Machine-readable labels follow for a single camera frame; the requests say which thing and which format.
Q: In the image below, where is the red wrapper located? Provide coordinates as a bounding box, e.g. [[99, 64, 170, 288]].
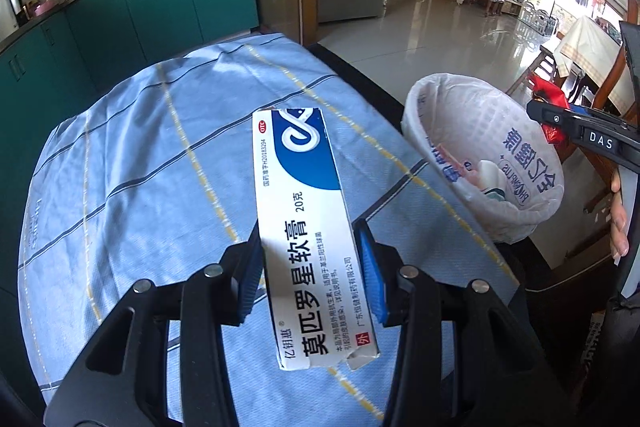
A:
[[529, 74, 568, 142]]

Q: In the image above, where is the white teal striped package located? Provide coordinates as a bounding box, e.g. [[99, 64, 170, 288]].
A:
[[477, 159, 521, 208]]

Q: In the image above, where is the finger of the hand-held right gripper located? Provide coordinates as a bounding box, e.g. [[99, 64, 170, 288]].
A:
[[562, 121, 640, 174], [526, 99, 640, 130]]

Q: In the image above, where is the wooden dining table with cloth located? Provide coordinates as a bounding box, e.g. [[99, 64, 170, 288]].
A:
[[552, 14, 638, 112]]

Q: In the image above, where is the pink white plastic bag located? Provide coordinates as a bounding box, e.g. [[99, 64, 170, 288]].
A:
[[440, 152, 481, 188]]

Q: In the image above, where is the white baby fence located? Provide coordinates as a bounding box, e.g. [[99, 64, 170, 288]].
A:
[[520, 2, 558, 38]]

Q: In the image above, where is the white blue medicine box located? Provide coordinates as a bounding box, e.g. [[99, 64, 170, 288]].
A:
[[252, 107, 381, 373]]

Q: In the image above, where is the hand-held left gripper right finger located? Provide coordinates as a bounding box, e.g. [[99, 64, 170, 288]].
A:
[[350, 217, 576, 427]]

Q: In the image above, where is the person's right hand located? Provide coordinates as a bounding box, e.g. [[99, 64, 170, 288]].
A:
[[609, 169, 630, 264]]

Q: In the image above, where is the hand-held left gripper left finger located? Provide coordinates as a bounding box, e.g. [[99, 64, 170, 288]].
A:
[[47, 217, 266, 427]]

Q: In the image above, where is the trash bin with white liner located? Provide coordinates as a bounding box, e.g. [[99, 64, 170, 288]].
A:
[[401, 73, 566, 244]]

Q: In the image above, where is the brown wooden chair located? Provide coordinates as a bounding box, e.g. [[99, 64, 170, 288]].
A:
[[505, 77, 623, 273]]

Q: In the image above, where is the blue checked tablecloth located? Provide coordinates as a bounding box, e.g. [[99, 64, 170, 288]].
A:
[[17, 32, 526, 413]]

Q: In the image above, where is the wooden stool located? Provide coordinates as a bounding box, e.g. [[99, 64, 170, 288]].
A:
[[510, 34, 563, 98]]

